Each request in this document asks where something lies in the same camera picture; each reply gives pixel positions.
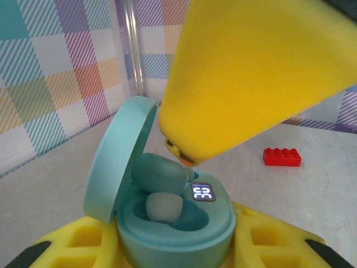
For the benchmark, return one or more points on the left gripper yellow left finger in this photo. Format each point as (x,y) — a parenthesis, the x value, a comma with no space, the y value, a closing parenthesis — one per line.
(75,243)

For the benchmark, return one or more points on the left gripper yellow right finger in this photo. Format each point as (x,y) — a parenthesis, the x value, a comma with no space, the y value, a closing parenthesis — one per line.
(279,245)

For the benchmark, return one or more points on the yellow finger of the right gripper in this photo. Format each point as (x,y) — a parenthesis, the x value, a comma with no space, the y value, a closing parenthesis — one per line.
(180,155)
(251,69)

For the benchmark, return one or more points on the light blue earbud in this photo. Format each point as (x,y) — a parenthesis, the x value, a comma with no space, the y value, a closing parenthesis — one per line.
(159,173)
(164,208)

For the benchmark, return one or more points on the light blue earbud charging case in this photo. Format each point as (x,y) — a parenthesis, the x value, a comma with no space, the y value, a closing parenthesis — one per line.
(178,240)

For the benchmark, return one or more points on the red wide toy brick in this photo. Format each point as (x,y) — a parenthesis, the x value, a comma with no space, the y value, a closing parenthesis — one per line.
(281,159)

